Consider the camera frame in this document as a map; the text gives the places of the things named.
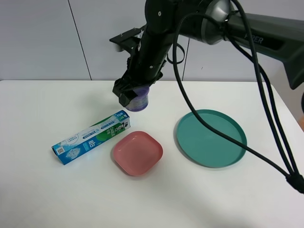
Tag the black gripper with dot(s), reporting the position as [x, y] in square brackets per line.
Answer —
[145, 65]

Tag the purple lidded small jar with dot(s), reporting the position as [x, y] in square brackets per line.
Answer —
[140, 102]

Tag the dark green robot arm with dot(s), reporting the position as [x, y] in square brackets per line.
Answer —
[210, 22]

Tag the square pink plate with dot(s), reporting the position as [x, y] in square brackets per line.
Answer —
[137, 153]

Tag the blue green toothpaste box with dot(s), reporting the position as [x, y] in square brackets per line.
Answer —
[95, 135]

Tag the round teal plate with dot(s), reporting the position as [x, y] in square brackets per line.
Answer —
[206, 148]

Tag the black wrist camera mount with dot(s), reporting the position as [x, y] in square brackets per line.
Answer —
[127, 40]

